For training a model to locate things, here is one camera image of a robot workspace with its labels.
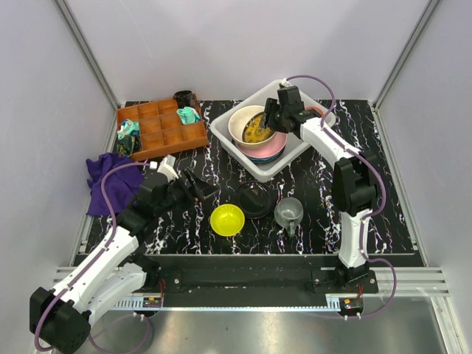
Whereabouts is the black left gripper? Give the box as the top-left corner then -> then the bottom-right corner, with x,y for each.
156,168 -> 218,217

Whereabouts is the amber transparent plate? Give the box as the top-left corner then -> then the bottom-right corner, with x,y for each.
242,112 -> 275,144

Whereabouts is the pink plastic plate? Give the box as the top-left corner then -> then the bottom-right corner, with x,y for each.
235,133 -> 288,159

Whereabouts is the cream white bowl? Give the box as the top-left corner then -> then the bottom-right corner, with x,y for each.
228,105 -> 276,148

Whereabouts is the translucent white plastic bin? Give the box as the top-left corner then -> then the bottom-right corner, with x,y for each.
209,80 -> 337,184

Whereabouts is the blue dotted scalloped plate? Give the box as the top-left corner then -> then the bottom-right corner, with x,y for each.
247,150 -> 283,164

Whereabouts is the teal ceramic floral plate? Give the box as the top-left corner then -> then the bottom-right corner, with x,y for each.
249,155 -> 281,165

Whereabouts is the yellow plastic bowl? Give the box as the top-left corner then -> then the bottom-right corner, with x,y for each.
209,204 -> 246,237

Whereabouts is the pink plastic cup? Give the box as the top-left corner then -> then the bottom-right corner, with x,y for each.
305,106 -> 324,117

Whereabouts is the black saucer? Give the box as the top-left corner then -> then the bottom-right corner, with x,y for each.
232,181 -> 276,220

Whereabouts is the grey ceramic mug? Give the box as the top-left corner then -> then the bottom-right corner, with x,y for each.
274,197 -> 304,237

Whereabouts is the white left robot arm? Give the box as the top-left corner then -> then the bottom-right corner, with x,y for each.
29,167 -> 218,353

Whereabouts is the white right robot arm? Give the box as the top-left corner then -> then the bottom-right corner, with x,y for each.
260,86 -> 386,293

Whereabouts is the orange wooden divided tray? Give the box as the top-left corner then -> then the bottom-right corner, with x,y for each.
116,98 -> 209,162

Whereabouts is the mint green rolled cloth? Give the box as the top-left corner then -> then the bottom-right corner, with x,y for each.
176,106 -> 201,125

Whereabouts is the purple cloth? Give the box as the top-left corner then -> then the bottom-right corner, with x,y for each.
86,153 -> 144,216

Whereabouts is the dark green patterned cloth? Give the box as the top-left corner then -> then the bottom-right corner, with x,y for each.
117,136 -> 142,156

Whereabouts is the dark brown cup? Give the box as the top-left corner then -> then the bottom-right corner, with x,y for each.
173,90 -> 198,109

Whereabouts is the teal white patterned cloth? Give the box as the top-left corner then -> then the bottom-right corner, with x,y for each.
117,119 -> 140,139

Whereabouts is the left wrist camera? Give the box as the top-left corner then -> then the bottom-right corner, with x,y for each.
149,155 -> 179,182

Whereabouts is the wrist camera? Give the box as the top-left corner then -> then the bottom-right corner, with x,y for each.
149,155 -> 179,182
279,78 -> 291,88

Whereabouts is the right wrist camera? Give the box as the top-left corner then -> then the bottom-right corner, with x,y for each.
279,78 -> 291,88

